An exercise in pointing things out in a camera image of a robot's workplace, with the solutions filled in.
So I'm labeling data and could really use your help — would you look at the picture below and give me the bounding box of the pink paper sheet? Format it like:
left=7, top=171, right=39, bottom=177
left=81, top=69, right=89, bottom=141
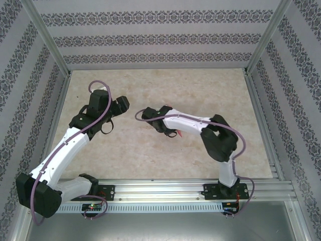
left=165, top=104, right=183, bottom=138

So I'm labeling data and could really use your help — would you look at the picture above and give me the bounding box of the grey metal sheet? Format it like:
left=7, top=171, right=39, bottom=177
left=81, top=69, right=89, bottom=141
left=20, top=200, right=310, bottom=241

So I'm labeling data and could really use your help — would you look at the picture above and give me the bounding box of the small circuit board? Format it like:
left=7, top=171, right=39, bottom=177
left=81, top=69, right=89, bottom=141
left=82, top=203, right=103, bottom=212
left=223, top=202, right=240, bottom=213

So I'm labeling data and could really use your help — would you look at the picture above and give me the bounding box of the aluminium side rail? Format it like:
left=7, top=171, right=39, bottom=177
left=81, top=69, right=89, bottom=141
left=243, top=70, right=286, bottom=181
left=34, top=70, right=73, bottom=183

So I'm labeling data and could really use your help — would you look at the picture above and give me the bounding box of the aluminium mounting rail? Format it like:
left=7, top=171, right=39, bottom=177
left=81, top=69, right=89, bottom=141
left=24, top=178, right=296, bottom=202

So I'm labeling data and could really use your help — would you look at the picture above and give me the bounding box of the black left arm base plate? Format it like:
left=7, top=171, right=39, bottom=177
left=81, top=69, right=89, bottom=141
left=97, top=184, right=116, bottom=201

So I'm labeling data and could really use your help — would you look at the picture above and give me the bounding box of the slotted grey cable duct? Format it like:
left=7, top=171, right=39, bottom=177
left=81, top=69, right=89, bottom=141
left=54, top=202, right=224, bottom=214

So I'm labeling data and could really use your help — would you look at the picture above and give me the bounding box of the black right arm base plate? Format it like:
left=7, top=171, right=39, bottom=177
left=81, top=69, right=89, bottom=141
left=203, top=183, right=250, bottom=201

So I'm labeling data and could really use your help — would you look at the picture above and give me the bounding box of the aluminium frame post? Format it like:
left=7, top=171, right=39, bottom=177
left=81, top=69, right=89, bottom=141
left=245, top=0, right=293, bottom=75
left=21, top=0, right=71, bottom=76

